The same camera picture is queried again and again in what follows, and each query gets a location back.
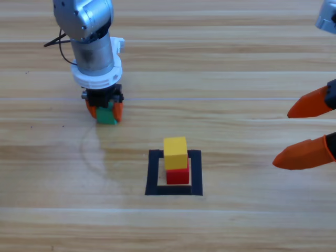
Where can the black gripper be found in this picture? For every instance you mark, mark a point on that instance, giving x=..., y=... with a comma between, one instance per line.
x=99, y=98

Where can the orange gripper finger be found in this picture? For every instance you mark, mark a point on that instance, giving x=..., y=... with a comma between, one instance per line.
x=309, y=106
x=304, y=156

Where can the green cube block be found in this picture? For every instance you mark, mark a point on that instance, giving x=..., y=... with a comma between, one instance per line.
x=105, y=116

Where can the yellow cube block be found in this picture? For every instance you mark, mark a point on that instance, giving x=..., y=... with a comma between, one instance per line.
x=175, y=153

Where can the red cube block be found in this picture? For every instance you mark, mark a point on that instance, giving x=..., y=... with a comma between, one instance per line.
x=178, y=177

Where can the black tape square outline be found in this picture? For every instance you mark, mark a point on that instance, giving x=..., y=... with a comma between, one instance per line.
x=153, y=173

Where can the white wrist mount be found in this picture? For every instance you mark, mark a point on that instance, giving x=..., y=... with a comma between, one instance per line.
x=99, y=80

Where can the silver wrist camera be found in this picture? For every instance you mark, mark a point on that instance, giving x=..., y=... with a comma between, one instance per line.
x=326, y=18

